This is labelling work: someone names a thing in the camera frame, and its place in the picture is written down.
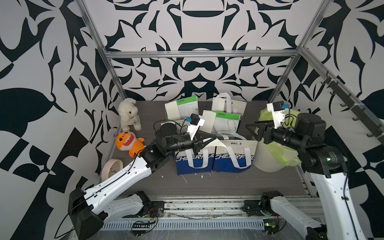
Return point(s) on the white blue back right bag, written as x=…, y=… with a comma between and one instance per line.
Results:
x=224, y=103

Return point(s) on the aluminium frame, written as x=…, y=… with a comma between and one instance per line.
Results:
x=254, y=51

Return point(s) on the white tape roll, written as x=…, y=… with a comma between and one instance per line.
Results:
x=110, y=168

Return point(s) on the white receipt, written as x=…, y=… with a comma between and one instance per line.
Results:
x=216, y=143
x=208, y=125
x=172, y=111

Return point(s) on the blue white front left bag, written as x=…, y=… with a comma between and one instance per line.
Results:
x=189, y=163

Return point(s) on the green white back left bag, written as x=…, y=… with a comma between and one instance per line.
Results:
x=188, y=106

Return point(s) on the orange plush monster toy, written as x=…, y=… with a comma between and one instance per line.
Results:
x=128, y=142

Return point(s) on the white round trash bin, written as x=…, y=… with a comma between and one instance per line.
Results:
x=264, y=161

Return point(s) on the green white middle bag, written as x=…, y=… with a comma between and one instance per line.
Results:
x=226, y=126

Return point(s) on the white plush rabbit toy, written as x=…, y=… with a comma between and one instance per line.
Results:
x=128, y=113

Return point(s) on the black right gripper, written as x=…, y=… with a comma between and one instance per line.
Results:
x=267, y=127

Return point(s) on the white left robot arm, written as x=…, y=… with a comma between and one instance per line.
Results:
x=89, y=210

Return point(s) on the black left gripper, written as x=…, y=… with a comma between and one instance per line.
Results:
x=200, y=141

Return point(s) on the green white bag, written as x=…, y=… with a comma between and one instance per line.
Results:
x=188, y=106
x=226, y=126

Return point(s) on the green plastic bin liner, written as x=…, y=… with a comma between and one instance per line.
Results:
x=284, y=155

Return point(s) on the black wall hook rail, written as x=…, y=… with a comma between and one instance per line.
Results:
x=361, y=111

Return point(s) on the blue white front right bag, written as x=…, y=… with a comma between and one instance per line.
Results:
x=235, y=156

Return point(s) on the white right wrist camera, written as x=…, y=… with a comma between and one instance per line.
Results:
x=278, y=110

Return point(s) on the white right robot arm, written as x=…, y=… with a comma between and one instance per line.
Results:
x=329, y=171

